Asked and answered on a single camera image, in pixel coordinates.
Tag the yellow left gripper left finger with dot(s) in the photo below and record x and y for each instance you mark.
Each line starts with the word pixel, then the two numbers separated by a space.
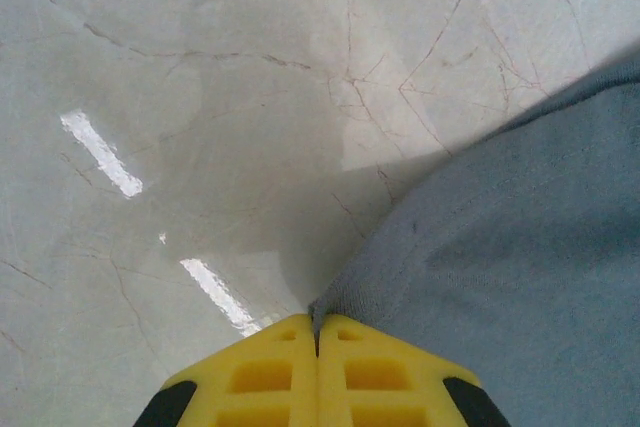
pixel 260 377

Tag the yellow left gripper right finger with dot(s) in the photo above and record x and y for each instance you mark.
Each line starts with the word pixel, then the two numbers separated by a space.
pixel 380 382

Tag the grey t-shirt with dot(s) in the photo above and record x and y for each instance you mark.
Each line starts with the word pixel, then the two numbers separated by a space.
pixel 500 272

